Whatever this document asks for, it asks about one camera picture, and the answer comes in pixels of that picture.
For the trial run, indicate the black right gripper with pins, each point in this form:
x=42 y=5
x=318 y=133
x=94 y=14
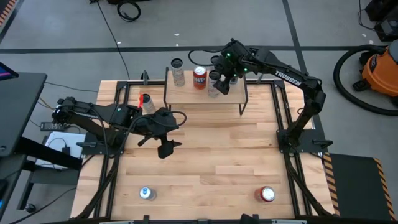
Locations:
x=236 y=60

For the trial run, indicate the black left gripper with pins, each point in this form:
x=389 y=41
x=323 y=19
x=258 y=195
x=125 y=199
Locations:
x=155 y=124

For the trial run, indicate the red Fanta strawberry can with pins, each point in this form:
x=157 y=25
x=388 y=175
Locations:
x=200 y=79
x=266 y=194

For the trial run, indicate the white Celsius Tropical Vibe can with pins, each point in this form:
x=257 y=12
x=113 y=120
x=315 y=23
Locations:
x=150 y=107

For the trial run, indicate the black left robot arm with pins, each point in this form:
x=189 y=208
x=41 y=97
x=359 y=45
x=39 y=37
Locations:
x=93 y=113

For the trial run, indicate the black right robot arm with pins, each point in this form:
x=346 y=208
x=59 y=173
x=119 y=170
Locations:
x=287 y=77

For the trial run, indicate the wooden shelf with black legs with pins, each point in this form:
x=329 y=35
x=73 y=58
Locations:
x=192 y=96

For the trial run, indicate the white power box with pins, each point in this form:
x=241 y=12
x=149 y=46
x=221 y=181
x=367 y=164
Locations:
x=57 y=140

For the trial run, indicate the orange shop vacuum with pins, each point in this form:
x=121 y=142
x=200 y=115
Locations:
x=337 y=77
x=382 y=71

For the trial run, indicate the black power adapter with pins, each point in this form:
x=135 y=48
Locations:
x=49 y=127

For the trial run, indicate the black desk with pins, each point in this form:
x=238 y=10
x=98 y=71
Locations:
x=18 y=105

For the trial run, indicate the black mat with hazard stripes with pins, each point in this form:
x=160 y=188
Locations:
x=354 y=183
x=6 y=11

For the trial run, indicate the black equipment case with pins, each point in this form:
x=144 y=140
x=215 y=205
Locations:
x=381 y=9
x=387 y=29

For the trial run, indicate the computer monitor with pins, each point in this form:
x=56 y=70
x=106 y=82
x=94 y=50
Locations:
x=6 y=73

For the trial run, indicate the black aluminium table frame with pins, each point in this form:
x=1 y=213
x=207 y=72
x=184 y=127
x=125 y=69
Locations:
x=136 y=82

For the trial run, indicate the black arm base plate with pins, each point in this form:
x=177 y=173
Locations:
x=90 y=149
x=311 y=140

